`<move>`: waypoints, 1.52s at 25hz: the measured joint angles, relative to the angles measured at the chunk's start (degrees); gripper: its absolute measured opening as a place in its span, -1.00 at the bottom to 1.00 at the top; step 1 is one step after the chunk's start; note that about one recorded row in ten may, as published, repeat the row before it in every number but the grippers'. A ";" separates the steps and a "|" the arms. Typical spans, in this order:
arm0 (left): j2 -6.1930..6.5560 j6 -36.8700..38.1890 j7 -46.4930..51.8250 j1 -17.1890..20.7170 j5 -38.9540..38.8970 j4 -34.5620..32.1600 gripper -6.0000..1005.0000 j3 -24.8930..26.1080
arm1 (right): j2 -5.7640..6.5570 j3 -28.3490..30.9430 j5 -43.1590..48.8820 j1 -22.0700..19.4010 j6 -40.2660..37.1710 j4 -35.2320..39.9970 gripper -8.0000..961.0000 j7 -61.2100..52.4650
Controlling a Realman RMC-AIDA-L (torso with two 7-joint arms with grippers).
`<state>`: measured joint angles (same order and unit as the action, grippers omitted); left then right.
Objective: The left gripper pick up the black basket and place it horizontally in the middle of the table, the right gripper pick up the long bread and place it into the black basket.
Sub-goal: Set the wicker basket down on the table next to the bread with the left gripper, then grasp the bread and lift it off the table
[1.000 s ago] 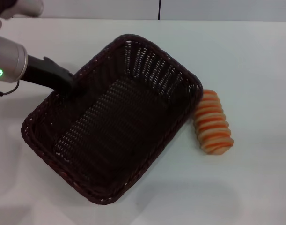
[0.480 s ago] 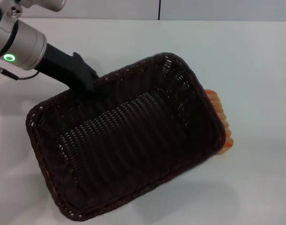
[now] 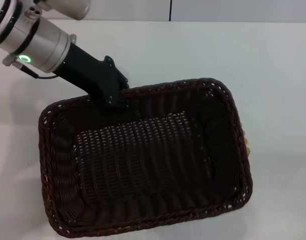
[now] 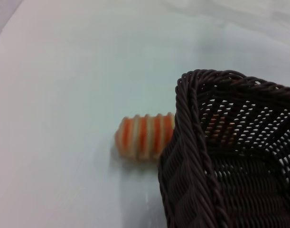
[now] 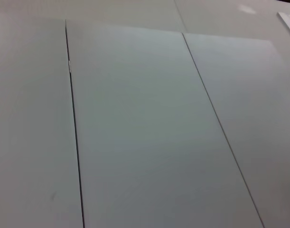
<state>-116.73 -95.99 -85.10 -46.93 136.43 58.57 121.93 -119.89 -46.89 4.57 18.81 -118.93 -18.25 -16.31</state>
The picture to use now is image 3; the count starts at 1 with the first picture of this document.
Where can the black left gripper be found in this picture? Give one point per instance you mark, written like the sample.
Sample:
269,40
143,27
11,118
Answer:
90,72

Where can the dark brown woven basket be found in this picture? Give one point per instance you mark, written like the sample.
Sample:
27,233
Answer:
147,170

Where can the orange striped bread roll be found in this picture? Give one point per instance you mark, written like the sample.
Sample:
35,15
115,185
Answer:
247,150

